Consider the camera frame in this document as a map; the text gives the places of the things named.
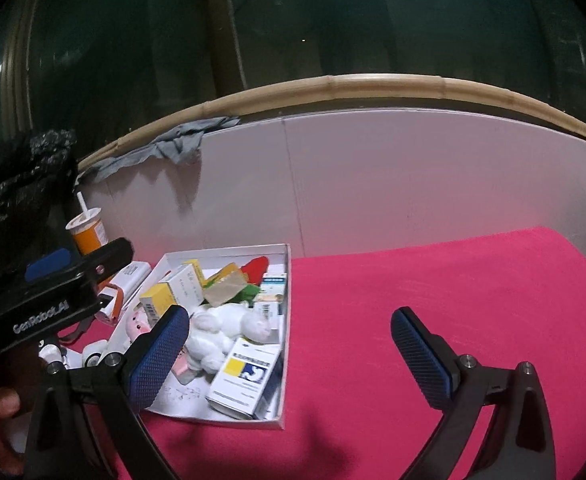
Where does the pink box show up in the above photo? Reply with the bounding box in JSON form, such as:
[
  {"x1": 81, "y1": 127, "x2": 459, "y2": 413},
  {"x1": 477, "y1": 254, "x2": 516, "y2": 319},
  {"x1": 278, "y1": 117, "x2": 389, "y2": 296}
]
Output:
[{"x1": 171, "y1": 349, "x2": 197, "y2": 385}]

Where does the pink round plush toy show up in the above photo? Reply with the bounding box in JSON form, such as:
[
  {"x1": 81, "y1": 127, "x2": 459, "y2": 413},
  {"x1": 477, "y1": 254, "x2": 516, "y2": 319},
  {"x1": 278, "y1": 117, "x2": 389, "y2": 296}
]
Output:
[{"x1": 125, "y1": 309, "x2": 151, "y2": 342}]

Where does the white plush bunny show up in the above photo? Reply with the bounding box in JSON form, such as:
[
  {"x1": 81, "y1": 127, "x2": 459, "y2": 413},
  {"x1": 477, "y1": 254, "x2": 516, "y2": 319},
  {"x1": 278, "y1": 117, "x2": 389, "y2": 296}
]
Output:
[{"x1": 186, "y1": 302, "x2": 271, "y2": 375}]

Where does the grey liquid sealant box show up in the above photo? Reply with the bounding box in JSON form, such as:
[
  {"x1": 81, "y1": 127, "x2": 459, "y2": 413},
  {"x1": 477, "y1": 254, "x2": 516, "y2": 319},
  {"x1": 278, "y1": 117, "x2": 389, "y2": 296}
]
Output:
[{"x1": 206, "y1": 337, "x2": 283, "y2": 420}]

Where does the yellow tissue pack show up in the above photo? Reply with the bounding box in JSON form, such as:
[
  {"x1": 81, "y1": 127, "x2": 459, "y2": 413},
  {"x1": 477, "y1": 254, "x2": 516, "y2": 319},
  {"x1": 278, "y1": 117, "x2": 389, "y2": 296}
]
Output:
[{"x1": 203, "y1": 263, "x2": 261, "y2": 307}]

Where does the white red barcode box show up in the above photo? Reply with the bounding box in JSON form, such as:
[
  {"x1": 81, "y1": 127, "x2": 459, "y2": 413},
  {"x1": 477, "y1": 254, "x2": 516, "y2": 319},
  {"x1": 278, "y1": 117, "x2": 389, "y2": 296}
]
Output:
[{"x1": 253, "y1": 294, "x2": 284, "y2": 344}]

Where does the red chili plush toy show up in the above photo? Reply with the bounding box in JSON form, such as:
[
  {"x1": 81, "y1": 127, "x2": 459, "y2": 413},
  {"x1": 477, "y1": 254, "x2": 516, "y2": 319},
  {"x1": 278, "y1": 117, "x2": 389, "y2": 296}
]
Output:
[{"x1": 240, "y1": 256, "x2": 269, "y2": 286}]

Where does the blue white medicine box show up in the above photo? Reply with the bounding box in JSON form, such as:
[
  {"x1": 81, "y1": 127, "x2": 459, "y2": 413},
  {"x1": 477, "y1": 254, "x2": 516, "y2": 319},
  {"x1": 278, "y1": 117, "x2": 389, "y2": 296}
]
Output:
[{"x1": 261, "y1": 272, "x2": 287, "y2": 304}]

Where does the white device on left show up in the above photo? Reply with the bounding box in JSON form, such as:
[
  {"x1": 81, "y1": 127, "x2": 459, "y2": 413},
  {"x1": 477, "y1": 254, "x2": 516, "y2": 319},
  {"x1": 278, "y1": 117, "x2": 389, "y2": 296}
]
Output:
[{"x1": 38, "y1": 339, "x2": 107, "y2": 370}]

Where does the orange drink cup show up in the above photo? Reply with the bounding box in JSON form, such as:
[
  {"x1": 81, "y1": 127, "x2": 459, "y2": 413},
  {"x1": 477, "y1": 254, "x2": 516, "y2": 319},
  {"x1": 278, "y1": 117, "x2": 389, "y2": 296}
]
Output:
[{"x1": 65, "y1": 207, "x2": 108, "y2": 256}]

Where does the white orange power bank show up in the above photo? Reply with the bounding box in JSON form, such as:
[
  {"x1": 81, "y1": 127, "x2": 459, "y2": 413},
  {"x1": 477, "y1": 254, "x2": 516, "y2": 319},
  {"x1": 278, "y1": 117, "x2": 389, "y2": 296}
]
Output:
[{"x1": 94, "y1": 261, "x2": 151, "y2": 326}]

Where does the white drinking straw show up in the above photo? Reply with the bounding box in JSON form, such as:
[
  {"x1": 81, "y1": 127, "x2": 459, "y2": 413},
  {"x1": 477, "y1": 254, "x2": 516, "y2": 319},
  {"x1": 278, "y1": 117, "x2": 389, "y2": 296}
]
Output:
[{"x1": 76, "y1": 191, "x2": 88, "y2": 214}]

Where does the white cardboard tray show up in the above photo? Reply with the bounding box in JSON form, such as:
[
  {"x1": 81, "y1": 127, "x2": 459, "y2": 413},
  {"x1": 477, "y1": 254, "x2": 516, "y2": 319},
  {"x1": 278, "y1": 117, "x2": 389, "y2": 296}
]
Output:
[{"x1": 105, "y1": 244, "x2": 290, "y2": 427}]

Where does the white panel board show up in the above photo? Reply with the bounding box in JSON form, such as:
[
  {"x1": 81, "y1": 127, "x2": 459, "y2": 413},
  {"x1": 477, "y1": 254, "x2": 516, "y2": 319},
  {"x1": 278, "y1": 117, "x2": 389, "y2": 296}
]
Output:
[{"x1": 82, "y1": 108, "x2": 586, "y2": 261}]

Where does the black strap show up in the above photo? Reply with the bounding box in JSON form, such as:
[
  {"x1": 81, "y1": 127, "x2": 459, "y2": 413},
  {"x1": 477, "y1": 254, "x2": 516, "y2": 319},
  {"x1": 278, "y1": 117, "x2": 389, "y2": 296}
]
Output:
[{"x1": 57, "y1": 316, "x2": 94, "y2": 346}]

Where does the grey cloth on rail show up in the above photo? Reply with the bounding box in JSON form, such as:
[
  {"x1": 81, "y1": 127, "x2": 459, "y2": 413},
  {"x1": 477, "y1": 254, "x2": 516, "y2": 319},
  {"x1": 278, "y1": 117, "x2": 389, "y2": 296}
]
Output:
[{"x1": 77, "y1": 116, "x2": 240, "y2": 183}]

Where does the bamboo rail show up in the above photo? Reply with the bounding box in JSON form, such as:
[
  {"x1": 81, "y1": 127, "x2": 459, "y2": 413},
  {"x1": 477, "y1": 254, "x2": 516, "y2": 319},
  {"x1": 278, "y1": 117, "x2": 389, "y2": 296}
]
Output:
[{"x1": 78, "y1": 74, "x2": 586, "y2": 170}]

